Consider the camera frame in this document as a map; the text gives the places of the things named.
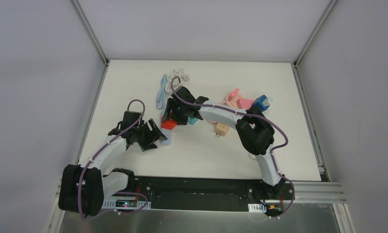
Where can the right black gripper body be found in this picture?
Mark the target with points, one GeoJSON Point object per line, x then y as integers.
{"type": "Point", "coordinates": [176, 113]}

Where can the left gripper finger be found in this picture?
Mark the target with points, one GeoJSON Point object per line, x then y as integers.
{"type": "Point", "coordinates": [147, 144]}
{"type": "Point", "coordinates": [154, 133]}

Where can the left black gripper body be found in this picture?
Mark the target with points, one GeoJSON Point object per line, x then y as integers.
{"type": "Point", "coordinates": [149, 135]}

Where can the red cube adapter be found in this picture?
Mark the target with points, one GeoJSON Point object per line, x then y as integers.
{"type": "Point", "coordinates": [168, 124]}

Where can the light blue power strip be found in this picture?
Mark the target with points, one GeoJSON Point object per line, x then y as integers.
{"type": "Point", "coordinates": [161, 101]}

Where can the beige cube adapter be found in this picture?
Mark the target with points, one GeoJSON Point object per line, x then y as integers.
{"type": "Point", "coordinates": [221, 129]}

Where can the blue cube socket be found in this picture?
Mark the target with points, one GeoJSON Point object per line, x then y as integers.
{"type": "Point", "coordinates": [260, 103]}

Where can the white usb charger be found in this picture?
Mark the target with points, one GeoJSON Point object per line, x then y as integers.
{"type": "Point", "coordinates": [269, 101]}

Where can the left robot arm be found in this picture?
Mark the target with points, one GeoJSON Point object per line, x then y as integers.
{"type": "Point", "coordinates": [85, 186]}

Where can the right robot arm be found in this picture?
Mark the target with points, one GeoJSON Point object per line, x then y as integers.
{"type": "Point", "coordinates": [255, 131]}

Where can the pink round socket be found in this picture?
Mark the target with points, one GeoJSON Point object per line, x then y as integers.
{"type": "Point", "coordinates": [232, 98]}

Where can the teal power strip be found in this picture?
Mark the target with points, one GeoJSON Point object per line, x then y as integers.
{"type": "Point", "coordinates": [192, 120]}

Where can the pink triangular block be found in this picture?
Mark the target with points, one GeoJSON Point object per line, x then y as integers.
{"type": "Point", "coordinates": [243, 103]}

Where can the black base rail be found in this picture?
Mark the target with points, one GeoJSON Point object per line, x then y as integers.
{"type": "Point", "coordinates": [200, 194]}

